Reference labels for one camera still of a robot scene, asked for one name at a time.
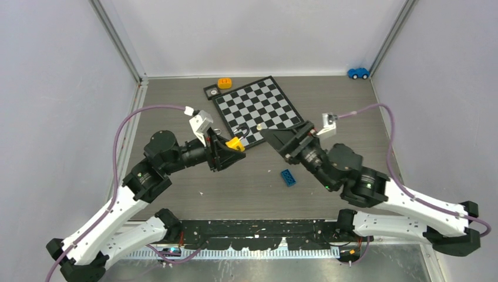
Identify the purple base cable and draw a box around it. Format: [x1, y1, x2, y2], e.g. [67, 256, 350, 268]
[147, 241, 213, 267]

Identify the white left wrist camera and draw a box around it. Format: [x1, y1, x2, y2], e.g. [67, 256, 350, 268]
[184, 106, 213, 147]

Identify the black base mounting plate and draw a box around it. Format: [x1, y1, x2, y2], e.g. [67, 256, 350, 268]
[181, 219, 366, 251]

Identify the black white chessboard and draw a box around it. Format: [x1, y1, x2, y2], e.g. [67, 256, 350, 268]
[212, 76, 304, 149]

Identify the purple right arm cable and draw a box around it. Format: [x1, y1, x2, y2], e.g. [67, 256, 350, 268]
[336, 103, 492, 237]

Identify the orange toy block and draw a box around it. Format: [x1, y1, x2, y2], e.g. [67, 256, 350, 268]
[217, 78, 233, 89]

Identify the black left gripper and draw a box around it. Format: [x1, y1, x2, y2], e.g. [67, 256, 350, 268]
[162, 127, 245, 174]

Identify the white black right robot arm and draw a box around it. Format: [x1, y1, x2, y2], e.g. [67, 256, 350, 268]
[261, 122, 481, 257]

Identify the small black square tray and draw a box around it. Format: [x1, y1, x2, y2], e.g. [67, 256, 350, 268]
[203, 84, 221, 100]

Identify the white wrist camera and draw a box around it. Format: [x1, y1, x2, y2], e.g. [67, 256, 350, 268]
[184, 106, 213, 147]
[317, 112, 338, 142]

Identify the blue toy car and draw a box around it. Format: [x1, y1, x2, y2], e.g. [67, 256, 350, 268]
[347, 68, 370, 79]

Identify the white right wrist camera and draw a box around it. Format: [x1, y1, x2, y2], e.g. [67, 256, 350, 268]
[317, 112, 338, 142]

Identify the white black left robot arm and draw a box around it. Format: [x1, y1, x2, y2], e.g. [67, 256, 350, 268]
[46, 129, 245, 281]

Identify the blue toy brick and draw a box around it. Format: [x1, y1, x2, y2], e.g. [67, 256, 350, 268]
[280, 169, 297, 187]

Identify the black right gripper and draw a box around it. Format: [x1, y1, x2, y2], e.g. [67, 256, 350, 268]
[259, 119, 336, 190]

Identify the yellow padlock black shackle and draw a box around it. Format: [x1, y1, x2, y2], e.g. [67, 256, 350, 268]
[225, 125, 250, 152]

